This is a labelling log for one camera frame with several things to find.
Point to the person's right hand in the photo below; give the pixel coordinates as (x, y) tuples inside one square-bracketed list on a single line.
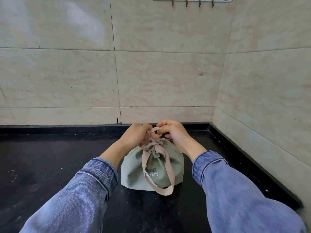
[(178, 135)]

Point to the person's left hand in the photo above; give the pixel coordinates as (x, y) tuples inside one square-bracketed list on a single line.
[(134, 136)]

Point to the person's right fingers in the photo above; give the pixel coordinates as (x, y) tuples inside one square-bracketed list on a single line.
[(161, 129)]

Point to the person's left fingers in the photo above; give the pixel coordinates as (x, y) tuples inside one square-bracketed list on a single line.
[(146, 136)]

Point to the person's right forearm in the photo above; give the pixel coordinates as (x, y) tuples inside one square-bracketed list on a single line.
[(233, 191)]

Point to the person's left forearm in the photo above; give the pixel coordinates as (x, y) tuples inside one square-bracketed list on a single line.
[(80, 189)]

